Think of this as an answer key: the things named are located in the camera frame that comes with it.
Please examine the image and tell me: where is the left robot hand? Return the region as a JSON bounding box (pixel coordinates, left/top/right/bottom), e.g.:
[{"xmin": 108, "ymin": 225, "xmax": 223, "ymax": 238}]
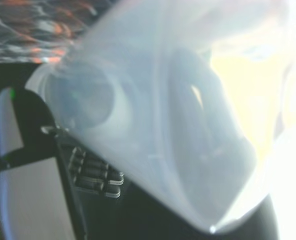
[{"xmin": 0, "ymin": 86, "xmax": 280, "ymax": 240}]

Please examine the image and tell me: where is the large translucent plastic syringe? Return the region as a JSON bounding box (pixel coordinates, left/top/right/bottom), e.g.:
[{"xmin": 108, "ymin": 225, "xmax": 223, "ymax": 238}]
[{"xmin": 25, "ymin": 0, "xmax": 296, "ymax": 230}]

